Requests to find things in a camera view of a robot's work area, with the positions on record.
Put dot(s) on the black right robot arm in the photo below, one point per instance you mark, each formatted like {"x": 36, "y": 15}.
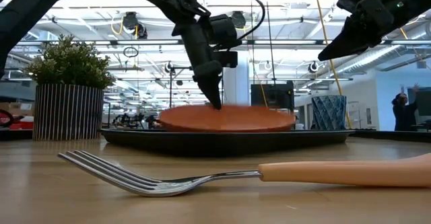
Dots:
{"x": 414, "y": 5}

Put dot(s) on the artificial plant in striped pot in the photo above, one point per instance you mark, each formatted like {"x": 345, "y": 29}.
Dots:
{"x": 67, "y": 109}

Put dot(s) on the black rectangular tray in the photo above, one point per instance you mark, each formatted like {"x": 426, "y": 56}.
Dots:
{"x": 219, "y": 143}

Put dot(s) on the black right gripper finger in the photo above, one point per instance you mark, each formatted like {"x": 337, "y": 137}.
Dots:
{"x": 347, "y": 42}

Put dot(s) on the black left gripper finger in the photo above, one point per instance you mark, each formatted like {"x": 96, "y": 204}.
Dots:
{"x": 212, "y": 86}

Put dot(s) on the red bin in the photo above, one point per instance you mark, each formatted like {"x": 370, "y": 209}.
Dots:
{"x": 20, "y": 123}

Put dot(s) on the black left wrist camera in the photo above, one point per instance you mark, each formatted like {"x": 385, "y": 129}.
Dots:
{"x": 224, "y": 32}

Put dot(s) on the dark blue textured cup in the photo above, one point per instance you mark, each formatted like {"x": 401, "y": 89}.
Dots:
{"x": 329, "y": 113}

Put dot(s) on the person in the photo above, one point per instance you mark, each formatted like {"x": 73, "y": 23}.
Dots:
{"x": 404, "y": 113}

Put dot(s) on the orange round plate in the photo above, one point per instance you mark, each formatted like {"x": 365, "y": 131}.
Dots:
{"x": 229, "y": 119}

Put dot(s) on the black desk monitor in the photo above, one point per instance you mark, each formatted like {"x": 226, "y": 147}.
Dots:
{"x": 421, "y": 101}

